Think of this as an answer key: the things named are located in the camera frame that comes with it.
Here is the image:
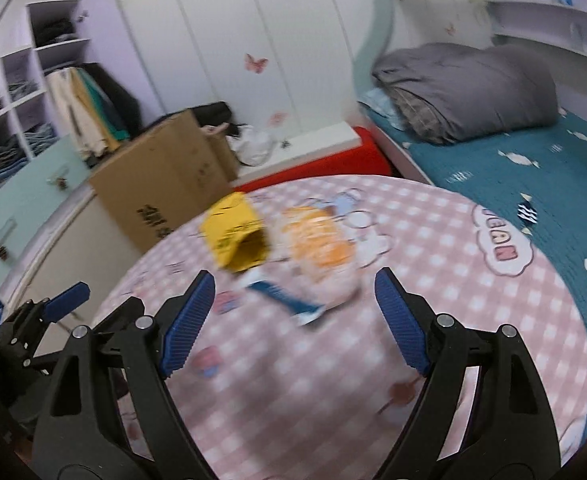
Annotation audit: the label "blue and white wrapper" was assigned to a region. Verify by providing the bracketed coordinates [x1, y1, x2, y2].
[246, 280, 327, 329]

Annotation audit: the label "clear drawer handle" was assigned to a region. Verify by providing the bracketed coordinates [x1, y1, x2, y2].
[0, 220, 18, 262]
[46, 166, 72, 191]

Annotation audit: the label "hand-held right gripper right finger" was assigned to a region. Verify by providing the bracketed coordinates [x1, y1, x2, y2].
[373, 266, 561, 480]

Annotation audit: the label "folded black clothes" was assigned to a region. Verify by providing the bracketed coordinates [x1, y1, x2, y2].
[34, 19, 75, 45]

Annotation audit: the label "orange snack bag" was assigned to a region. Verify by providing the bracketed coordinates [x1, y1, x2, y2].
[278, 205, 362, 307]

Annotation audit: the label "white headboard shelf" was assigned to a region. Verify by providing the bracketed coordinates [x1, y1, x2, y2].
[481, 0, 587, 67]

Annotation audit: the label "mint green drawer unit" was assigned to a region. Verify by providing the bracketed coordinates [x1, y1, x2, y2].
[0, 135, 95, 281]

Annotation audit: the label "black hanging garment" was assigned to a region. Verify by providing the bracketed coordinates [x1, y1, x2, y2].
[88, 62, 143, 137]

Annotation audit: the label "pale wall map poster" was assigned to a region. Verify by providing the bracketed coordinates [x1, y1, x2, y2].
[387, 0, 495, 55]

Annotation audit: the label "grey duvet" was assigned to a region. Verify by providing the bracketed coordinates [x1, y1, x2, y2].
[371, 42, 560, 147]

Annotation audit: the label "white plastic bag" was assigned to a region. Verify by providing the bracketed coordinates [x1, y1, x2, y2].
[231, 125, 275, 167]

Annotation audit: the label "brown cardboard box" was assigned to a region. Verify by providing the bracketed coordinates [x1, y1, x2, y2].
[88, 110, 240, 257]

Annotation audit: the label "folded blue jeans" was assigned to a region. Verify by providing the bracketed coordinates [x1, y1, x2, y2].
[22, 124, 58, 154]
[0, 144, 30, 182]
[5, 81, 38, 102]

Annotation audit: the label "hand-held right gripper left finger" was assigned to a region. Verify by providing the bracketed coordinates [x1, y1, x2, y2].
[31, 269, 217, 480]

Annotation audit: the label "red white storage box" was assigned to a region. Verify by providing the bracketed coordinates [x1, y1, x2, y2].
[234, 122, 392, 194]

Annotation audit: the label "mint curved bed headboard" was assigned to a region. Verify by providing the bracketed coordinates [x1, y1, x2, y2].
[352, 0, 400, 92]

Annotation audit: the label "pink checkered tablecloth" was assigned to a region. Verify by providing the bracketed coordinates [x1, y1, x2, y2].
[94, 175, 587, 480]

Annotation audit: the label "mustard hanging garment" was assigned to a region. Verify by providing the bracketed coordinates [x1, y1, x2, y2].
[71, 69, 119, 153]

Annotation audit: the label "black bag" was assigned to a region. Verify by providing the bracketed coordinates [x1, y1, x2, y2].
[192, 102, 245, 137]

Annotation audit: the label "cream hanging garment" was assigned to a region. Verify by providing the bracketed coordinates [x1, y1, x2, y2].
[48, 67, 120, 162]

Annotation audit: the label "light blue pillow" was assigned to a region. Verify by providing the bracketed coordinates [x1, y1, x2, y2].
[357, 87, 410, 132]

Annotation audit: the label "white open shelf unit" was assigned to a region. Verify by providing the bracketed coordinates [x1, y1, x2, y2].
[0, 0, 95, 207]

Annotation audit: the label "white wardrobe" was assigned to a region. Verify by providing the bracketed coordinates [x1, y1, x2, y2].
[114, 0, 374, 136]

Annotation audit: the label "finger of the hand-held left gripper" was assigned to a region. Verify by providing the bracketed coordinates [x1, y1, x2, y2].
[90, 296, 147, 346]
[1, 281, 92, 333]

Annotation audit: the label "green hanging garment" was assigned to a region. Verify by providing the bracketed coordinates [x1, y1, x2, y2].
[81, 67, 130, 142]

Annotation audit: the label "teal printed bed sheet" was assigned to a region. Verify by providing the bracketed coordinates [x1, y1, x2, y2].
[358, 89, 587, 423]

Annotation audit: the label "pink butterfly sticker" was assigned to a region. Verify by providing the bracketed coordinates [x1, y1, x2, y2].
[244, 53, 270, 75]

